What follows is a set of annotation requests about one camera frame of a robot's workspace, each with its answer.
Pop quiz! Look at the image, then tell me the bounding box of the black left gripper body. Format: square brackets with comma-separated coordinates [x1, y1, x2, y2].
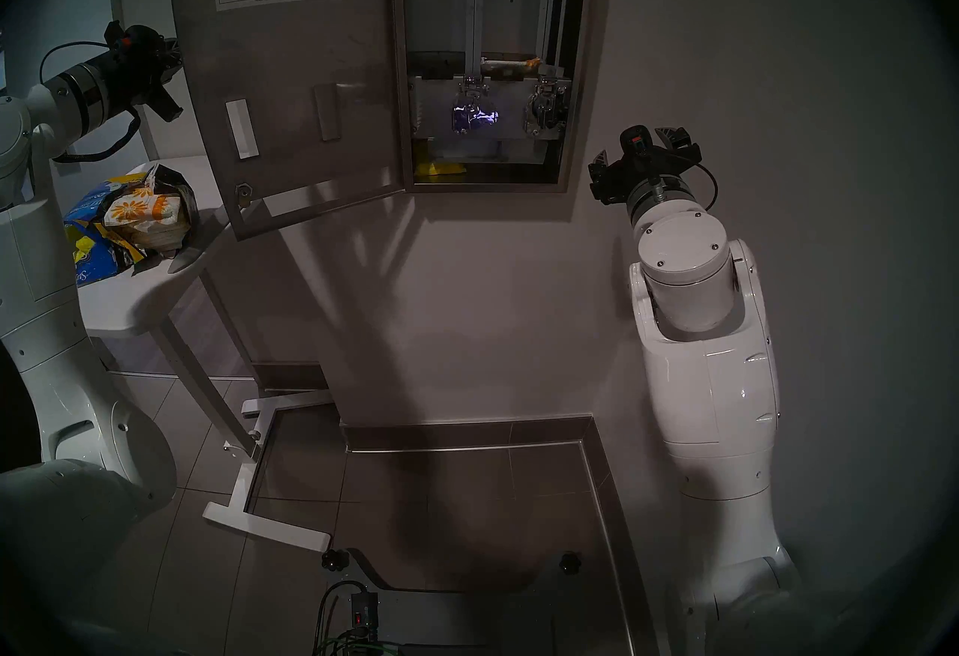
[101, 46, 175, 116]

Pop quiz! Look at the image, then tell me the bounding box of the blue yellow pad package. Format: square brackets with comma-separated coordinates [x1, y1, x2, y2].
[64, 171, 147, 288]

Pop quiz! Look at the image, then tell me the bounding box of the thin black camera cable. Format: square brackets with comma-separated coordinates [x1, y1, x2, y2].
[39, 40, 109, 85]
[693, 164, 720, 212]

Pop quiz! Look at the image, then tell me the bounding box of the chrome dispensing lever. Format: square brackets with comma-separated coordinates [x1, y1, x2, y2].
[451, 78, 500, 136]
[524, 76, 572, 139]

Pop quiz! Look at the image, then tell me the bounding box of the thin black right camera cable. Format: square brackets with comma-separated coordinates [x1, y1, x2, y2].
[693, 164, 720, 212]

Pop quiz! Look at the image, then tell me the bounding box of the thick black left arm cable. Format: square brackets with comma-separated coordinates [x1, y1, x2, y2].
[51, 106, 143, 165]

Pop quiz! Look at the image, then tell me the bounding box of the dark robot base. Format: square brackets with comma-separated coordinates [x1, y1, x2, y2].
[348, 548, 600, 656]

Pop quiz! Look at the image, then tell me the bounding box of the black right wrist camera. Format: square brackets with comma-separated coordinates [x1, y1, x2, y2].
[620, 125, 656, 163]

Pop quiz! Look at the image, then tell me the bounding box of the green black cable bundle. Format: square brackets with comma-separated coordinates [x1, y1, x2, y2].
[313, 580, 405, 656]

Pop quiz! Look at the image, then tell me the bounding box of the black pad package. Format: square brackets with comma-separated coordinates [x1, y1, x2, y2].
[142, 164, 199, 262]

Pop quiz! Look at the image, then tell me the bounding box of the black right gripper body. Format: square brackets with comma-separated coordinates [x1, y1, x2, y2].
[589, 144, 704, 206]

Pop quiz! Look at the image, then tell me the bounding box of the orange floral pad package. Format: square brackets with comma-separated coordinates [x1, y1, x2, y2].
[103, 186, 190, 255]

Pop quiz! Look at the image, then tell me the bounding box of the stainless steel wall dispenser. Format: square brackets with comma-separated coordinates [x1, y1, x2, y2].
[166, 0, 414, 241]

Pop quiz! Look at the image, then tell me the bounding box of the thin black left camera cable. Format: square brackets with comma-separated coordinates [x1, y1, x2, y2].
[39, 40, 109, 85]

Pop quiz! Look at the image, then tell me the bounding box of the white table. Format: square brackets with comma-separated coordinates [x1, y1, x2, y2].
[75, 154, 333, 554]

